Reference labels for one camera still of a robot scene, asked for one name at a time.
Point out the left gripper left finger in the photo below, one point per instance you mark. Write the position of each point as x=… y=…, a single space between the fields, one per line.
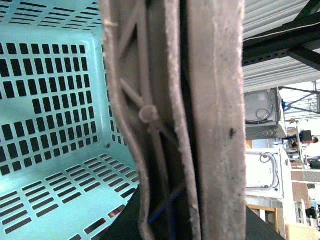
x=142 y=42

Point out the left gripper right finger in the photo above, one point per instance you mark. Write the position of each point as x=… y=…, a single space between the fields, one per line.
x=215 y=47

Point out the light blue plastic basket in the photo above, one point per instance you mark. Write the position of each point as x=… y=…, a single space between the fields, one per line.
x=65 y=170

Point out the grey appliance box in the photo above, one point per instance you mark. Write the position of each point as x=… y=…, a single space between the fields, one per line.
x=263 y=106

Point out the white washing machine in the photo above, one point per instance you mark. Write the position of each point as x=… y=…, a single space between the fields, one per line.
x=268 y=174

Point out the black perforated shelf post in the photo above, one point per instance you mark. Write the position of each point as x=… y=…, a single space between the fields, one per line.
x=296 y=39

